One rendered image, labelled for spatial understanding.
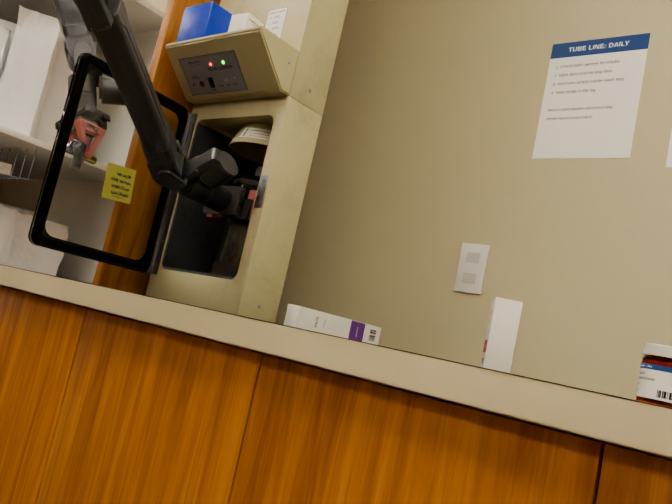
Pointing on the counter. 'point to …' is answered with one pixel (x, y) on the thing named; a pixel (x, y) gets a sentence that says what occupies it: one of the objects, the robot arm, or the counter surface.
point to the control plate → (195, 66)
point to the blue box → (203, 21)
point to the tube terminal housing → (199, 286)
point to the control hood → (271, 47)
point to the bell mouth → (252, 141)
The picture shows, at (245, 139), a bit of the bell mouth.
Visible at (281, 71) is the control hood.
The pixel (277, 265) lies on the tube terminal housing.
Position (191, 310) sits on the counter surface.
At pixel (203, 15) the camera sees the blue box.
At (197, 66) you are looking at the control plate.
